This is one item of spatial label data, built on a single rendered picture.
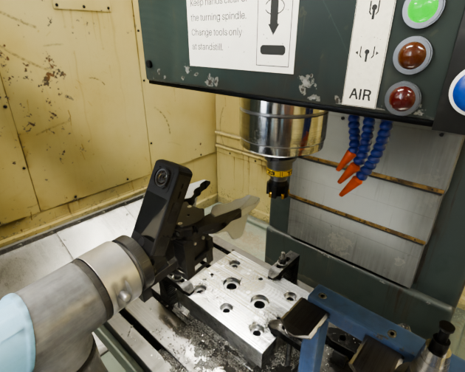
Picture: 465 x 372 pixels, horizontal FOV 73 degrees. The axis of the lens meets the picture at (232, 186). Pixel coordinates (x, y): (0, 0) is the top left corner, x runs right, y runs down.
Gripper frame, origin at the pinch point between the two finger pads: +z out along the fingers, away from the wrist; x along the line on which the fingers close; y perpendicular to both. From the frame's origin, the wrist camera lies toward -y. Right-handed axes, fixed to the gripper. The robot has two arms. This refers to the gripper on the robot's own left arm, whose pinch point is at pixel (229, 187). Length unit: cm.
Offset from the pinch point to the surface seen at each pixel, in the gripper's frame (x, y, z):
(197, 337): -14, 49, 2
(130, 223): -88, 60, 34
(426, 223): 25, 27, 56
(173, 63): -6.1, -18.7, -3.7
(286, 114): 4.4, -10.5, 9.3
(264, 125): 1.2, -8.5, 8.1
